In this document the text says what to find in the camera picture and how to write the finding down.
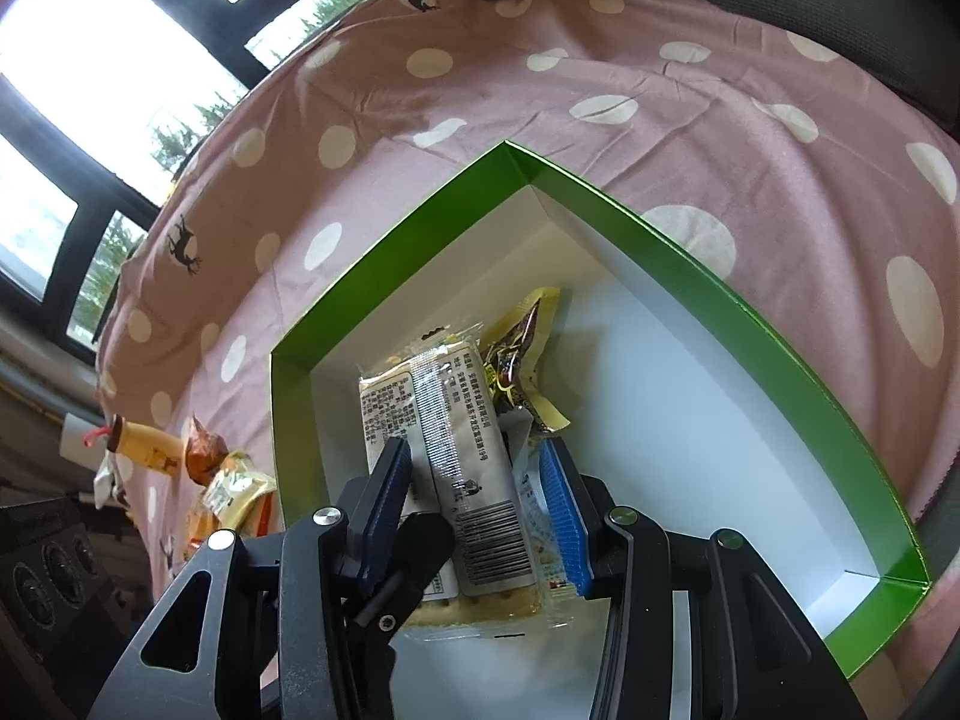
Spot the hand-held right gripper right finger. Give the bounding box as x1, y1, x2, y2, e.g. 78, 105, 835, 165
538, 437, 875, 720

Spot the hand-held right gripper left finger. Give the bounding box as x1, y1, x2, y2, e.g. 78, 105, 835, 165
94, 435, 458, 720

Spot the white and blue snack bag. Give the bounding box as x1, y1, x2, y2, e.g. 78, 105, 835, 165
506, 412, 575, 593

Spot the clear cracker pack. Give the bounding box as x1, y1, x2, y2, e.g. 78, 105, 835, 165
358, 322, 575, 642

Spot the pale yellow snack bag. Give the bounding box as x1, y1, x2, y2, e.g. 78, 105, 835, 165
199, 450, 275, 530

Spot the gold snack bag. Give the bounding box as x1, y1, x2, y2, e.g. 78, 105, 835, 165
480, 285, 575, 436

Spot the orange snack bag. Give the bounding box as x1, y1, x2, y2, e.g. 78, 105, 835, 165
182, 412, 230, 485

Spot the green cardboard box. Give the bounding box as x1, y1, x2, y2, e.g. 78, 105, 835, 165
268, 139, 931, 680

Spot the small yellow red packet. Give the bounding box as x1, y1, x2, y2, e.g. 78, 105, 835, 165
178, 506, 218, 563

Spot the yellow bear bottle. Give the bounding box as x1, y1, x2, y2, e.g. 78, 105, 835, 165
84, 414, 185, 477

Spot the white plastic bag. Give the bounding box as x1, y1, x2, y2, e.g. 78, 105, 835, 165
94, 457, 132, 511

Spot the black device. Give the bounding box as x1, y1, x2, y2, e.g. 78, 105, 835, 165
0, 499, 136, 691

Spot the dark grey sofa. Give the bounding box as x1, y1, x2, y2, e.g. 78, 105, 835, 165
562, 0, 960, 128

